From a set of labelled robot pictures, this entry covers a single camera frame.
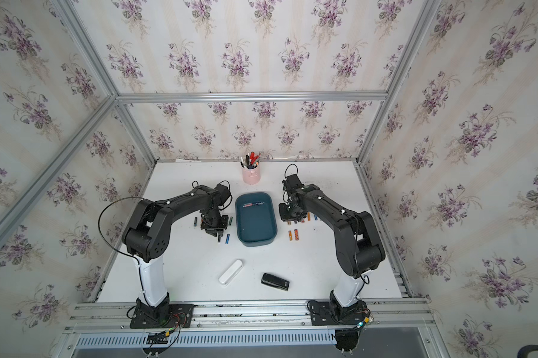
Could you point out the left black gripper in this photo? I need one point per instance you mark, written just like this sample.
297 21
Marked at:
213 232

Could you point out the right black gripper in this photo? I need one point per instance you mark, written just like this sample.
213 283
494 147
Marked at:
284 216

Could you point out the teal plastic storage box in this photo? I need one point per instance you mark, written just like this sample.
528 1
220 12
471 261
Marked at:
256 226

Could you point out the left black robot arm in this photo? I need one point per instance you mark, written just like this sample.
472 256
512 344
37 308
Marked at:
147 233

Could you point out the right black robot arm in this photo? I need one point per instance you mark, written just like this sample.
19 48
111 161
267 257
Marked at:
358 245

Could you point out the long red battery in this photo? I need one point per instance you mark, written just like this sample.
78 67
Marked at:
253 204

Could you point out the pink pen cup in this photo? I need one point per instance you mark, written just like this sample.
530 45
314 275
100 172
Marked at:
251 175

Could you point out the white rectangular case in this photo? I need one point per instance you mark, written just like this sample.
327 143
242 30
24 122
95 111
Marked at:
230 273

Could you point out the pens in cup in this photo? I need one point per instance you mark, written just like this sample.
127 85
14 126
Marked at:
250 161

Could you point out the black stapler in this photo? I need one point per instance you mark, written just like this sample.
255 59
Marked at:
275 282

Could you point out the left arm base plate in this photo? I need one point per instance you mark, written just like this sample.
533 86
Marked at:
164 316

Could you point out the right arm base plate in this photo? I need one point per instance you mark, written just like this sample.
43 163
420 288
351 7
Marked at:
338 312

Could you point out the aluminium front rail frame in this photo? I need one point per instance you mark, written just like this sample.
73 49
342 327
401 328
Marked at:
228 324

